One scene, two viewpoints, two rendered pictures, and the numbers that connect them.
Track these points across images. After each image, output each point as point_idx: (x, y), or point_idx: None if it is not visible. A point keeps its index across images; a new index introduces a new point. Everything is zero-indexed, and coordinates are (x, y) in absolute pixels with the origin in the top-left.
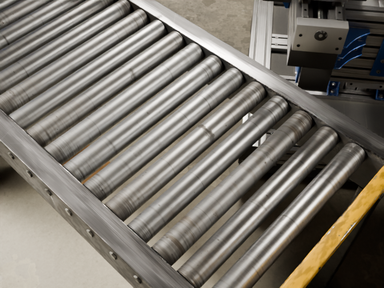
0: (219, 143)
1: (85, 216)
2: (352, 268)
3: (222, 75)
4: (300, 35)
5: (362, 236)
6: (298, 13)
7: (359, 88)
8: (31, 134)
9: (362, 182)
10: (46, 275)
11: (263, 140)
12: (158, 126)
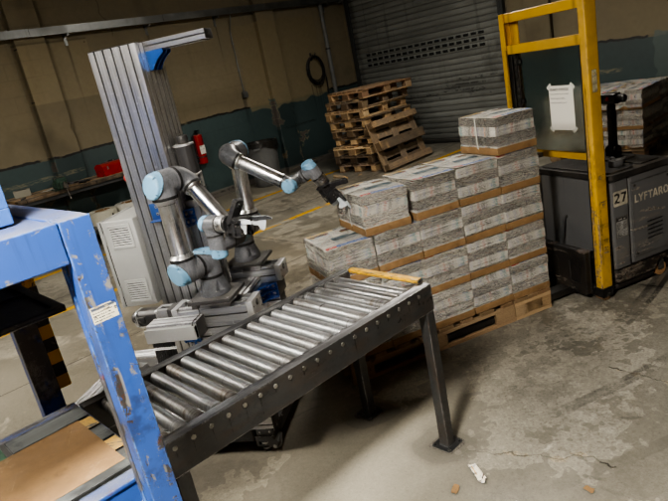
0: (243, 464)
1: (371, 318)
2: (354, 400)
3: (286, 308)
4: (253, 306)
5: (333, 397)
6: (239, 305)
7: None
8: (319, 342)
9: None
10: None
11: None
12: (318, 315)
